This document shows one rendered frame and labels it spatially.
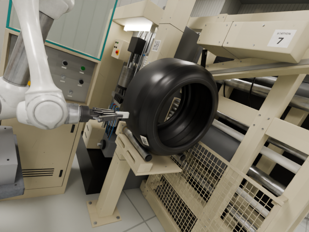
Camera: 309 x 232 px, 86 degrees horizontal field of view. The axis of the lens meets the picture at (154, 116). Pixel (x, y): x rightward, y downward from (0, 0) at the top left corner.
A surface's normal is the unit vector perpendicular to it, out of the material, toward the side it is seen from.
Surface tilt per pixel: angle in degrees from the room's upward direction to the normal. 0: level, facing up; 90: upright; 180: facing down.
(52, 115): 75
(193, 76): 80
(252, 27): 90
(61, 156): 90
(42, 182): 90
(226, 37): 90
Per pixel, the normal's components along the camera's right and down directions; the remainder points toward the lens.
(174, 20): 0.50, 0.41
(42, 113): 0.58, 0.17
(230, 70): -0.79, -0.14
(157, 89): -0.11, -0.07
